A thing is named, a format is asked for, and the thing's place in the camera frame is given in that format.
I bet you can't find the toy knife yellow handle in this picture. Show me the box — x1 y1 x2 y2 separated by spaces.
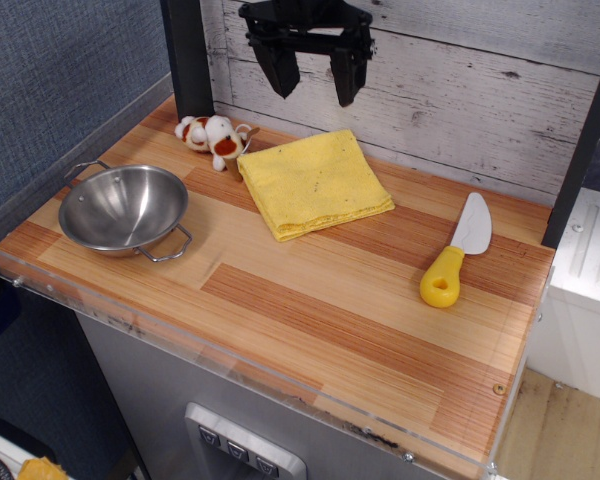
420 192 492 308

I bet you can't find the yellow object bottom left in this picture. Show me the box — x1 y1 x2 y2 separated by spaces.
17 457 69 480

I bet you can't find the white brown plush dog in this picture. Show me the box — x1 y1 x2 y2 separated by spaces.
174 115 260 182

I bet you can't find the clear acrylic guard rail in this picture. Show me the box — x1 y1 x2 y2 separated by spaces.
0 75 553 479

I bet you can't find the grey metal cabinet front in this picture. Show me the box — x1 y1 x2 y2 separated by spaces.
79 315 485 479

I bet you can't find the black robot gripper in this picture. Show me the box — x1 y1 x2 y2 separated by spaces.
238 1 373 107

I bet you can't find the dark vertical post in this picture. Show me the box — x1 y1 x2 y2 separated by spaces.
160 0 215 118
541 80 600 248

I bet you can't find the dark vertical post left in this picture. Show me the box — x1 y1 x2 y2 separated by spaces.
160 0 215 118

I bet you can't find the silver dispenser panel with buttons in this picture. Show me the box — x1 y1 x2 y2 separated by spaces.
184 402 307 479

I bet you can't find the white appliance at right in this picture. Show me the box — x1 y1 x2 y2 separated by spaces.
527 188 600 398

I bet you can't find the yellow cloth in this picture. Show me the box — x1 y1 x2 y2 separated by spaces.
238 129 395 242

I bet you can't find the dark vertical post right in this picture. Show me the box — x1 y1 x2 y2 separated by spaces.
541 80 600 248

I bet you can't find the stainless steel bowl with handles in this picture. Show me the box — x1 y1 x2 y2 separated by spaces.
58 159 193 263

